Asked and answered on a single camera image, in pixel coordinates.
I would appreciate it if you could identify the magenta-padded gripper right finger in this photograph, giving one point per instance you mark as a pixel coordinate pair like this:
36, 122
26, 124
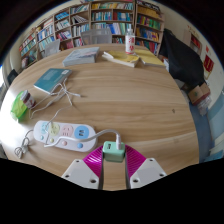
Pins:
135, 161

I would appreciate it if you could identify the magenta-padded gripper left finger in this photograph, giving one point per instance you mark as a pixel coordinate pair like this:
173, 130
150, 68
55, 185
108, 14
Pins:
93, 161

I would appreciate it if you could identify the green charger block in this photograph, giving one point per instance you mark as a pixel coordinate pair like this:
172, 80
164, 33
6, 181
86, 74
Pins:
113, 152

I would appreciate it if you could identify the white power strip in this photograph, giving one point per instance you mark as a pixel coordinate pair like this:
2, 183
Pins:
66, 131

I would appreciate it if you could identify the small red-labelled jar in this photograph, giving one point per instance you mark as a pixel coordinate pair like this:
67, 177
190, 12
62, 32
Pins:
29, 99

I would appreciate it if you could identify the teal book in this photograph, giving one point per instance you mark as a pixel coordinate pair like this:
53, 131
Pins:
51, 80

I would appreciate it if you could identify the green plastic bag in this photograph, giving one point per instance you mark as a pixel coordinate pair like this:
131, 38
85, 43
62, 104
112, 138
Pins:
18, 108

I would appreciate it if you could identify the cardboard box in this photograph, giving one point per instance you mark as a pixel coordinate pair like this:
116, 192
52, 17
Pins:
199, 94

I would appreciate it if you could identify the thick yellow book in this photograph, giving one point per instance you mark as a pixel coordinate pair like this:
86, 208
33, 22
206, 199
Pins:
121, 58

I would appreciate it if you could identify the thin yellow book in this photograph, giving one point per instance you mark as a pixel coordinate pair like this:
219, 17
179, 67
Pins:
151, 58

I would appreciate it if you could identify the grey book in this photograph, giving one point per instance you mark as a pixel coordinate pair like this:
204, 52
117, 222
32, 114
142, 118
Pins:
81, 56

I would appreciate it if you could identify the dark office chair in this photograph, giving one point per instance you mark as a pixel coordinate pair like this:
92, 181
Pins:
12, 76

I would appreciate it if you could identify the clear bottle with red label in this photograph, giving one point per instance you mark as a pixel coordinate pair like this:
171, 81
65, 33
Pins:
130, 41

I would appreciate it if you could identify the grey mesh chair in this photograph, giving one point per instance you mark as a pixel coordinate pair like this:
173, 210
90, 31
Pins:
96, 36

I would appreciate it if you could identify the wooden bookshelf unit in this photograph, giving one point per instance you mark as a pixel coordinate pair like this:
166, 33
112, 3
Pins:
110, 16

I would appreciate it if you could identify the red wall banner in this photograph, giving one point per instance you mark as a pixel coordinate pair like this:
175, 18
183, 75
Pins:
208, 63

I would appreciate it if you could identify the small wall shelf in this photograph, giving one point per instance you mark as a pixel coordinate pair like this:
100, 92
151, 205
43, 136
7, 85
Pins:
195, 42

